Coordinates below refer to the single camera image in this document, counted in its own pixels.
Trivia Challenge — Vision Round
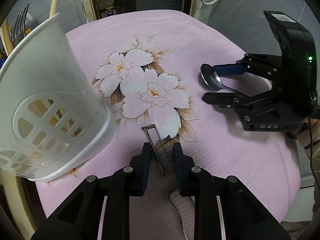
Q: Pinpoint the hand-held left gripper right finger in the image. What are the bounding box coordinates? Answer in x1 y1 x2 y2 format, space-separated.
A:
174 142 292 240

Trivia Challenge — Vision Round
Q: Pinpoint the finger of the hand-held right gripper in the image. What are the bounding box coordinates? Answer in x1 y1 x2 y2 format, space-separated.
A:
202 87 282 111
212 53 282 86

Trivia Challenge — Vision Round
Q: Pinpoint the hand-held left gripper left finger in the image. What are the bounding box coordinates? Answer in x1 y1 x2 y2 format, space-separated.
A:
30 142 153 240

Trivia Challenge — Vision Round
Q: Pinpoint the metal spoon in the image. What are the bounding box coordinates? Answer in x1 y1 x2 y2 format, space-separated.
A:
200 64 239 92

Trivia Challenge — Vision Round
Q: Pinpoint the thin metal wire clip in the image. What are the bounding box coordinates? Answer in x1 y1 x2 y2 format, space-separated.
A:
141 124 175 176

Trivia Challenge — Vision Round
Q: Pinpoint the white plastic utensil holder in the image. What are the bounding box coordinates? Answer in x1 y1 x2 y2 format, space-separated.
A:
0 12 118 183

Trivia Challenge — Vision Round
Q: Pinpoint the metal fork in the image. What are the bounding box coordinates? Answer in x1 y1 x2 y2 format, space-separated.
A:
12 4 30 53

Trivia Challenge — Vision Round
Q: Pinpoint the person's right forearm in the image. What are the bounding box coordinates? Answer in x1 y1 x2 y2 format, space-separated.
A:
296 120 320 157

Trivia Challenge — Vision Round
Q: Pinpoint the pink floral cloth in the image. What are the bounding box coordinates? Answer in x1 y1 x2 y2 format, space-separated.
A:
35 10 300 240

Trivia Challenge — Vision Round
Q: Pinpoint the black cable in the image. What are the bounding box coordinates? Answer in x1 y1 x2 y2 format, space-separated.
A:
308 117 320 196

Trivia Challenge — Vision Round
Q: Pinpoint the cream door frame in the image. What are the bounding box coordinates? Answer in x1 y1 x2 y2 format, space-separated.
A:
77 0 100 24

